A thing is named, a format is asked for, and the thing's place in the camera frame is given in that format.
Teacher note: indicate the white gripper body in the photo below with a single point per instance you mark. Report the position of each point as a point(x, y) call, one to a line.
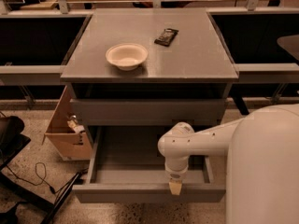
point(176, 174)

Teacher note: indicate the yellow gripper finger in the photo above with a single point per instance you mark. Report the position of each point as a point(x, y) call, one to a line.
point(175, 187)

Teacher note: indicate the grey drawer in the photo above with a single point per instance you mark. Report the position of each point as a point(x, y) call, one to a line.
point(147, 112)
point(126, 167)

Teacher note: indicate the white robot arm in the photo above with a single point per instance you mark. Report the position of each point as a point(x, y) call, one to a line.
point(262, 172)

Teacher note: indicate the grey top drawer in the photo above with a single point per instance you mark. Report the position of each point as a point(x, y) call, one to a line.
point(147, 112)

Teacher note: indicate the grey drawer cabinet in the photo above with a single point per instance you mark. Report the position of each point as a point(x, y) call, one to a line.
point(148, 90)

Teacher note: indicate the wooden box on floor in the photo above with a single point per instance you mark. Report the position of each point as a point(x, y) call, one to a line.
point(70, 145)

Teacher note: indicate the white paper bowl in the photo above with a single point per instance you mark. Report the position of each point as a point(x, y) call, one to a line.
point(127, 56)

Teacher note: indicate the black snack packet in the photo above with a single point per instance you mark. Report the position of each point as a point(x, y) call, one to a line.
point(166, 37)

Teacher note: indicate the black stand leg left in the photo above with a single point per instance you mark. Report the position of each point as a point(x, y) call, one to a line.
point(63, 195)

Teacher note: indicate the black chair left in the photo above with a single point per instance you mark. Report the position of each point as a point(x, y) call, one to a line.
point(12, 141)

